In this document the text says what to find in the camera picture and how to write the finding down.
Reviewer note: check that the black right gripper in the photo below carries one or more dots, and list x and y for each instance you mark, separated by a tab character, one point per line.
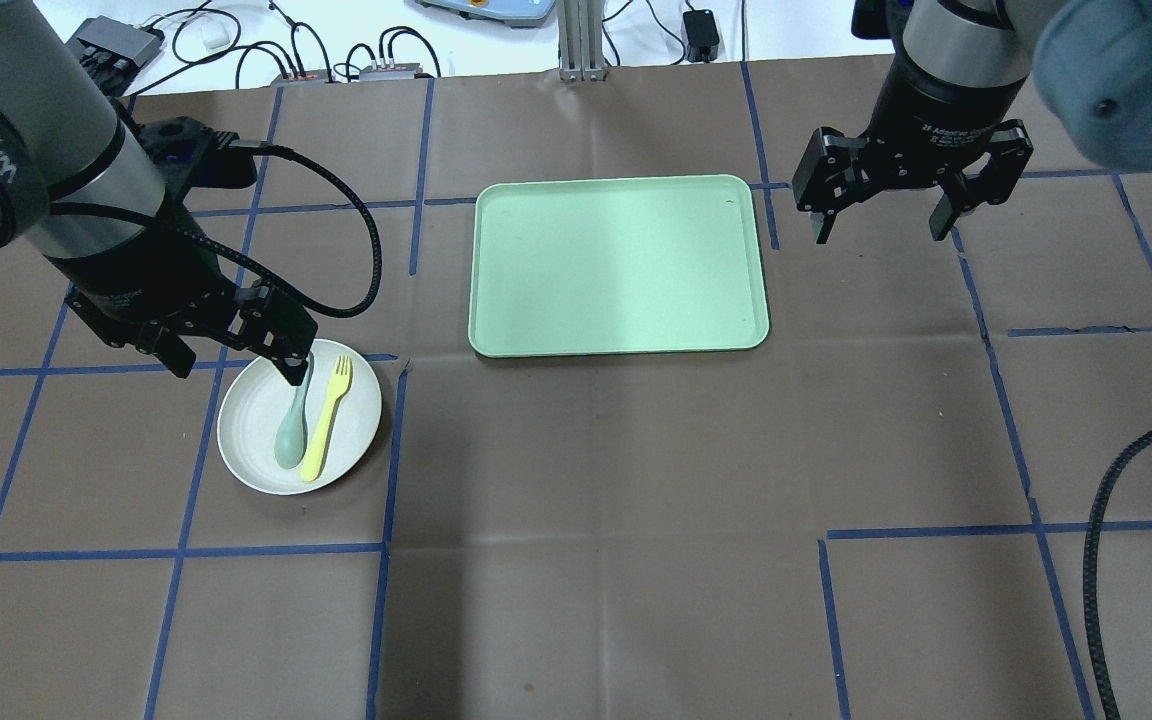
946	105

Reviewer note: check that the white round plate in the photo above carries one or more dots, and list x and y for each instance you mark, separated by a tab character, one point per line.
258	400

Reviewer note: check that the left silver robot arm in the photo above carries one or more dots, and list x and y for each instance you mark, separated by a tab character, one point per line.
102	199

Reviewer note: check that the black hub box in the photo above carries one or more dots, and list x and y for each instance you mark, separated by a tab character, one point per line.
126	45

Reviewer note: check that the black power adapter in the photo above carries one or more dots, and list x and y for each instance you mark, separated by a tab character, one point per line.
702	39

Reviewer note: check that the light green plastic tray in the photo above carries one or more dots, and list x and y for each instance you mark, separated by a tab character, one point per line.
644	265

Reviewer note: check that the yellow plastic fork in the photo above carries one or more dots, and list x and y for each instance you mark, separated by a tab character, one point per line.
340	381

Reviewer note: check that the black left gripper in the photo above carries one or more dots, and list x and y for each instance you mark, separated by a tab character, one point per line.
141	278

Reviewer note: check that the teal green plastic spoon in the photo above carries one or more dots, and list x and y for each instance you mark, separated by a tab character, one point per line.
291	437

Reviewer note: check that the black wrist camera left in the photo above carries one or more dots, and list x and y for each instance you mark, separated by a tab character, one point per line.
190	155

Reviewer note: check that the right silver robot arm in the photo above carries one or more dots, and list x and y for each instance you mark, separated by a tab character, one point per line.
1090	61

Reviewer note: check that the aluminium frame post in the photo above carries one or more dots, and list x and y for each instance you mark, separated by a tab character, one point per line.
580	39

